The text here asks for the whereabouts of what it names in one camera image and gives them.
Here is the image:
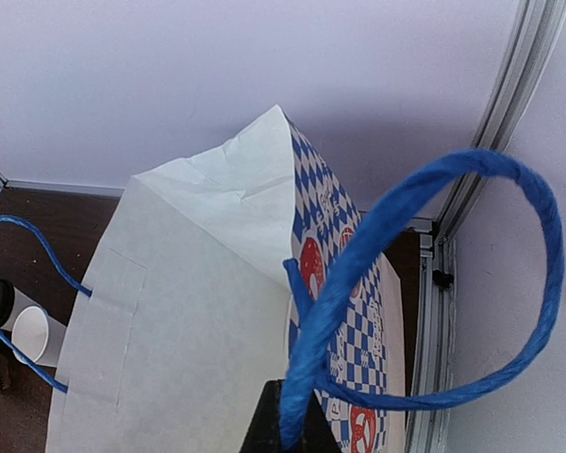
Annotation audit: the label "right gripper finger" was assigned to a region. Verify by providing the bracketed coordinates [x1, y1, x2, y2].
[238, 377, 343, 453]

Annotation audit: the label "blue checkered paper bag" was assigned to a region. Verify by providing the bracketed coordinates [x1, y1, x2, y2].
[15, 107, 564, 452]

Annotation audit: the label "white paper cups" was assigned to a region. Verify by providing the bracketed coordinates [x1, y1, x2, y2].
[11, 306, 67, 368]

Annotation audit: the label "white paper cup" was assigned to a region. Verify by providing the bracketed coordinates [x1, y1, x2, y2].
[0, 288, 42, 332]

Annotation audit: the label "black cup lid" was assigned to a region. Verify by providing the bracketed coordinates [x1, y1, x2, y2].
[0, 279, 15, 329]

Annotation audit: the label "right aluminium frame post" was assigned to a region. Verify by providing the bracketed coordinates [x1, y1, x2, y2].
[406, 1, 566, 452]

